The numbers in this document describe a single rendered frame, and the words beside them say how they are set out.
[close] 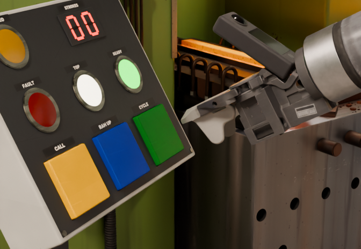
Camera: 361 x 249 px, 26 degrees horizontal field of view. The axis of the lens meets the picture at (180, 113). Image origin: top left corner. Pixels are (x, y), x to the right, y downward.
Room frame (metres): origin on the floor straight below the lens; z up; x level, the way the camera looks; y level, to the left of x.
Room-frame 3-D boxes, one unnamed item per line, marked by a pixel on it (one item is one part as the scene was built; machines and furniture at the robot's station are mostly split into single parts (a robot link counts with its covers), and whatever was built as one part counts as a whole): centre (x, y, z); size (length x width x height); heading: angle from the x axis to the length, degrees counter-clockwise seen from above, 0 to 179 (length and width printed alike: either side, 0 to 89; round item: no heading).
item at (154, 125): (1.06, 0.03, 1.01); 0.07 x 0.05 x 0.07; 152
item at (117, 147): (0.97, 0.08, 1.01); 0.07 x 0.05 x 0.07; 152
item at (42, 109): (0.90, 0.17, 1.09); 0.05 x 0.03 x 0.04; 127
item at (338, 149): (1.39, -0.28, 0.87); 0.04 x 0.03 x 0.03; 37
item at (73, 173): (0.88, 0.13, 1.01); 0.07 x 0.05 x 0.07; 152
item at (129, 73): (1.08, 0.07, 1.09); 0.05 x 0.03 x 0.04; 127
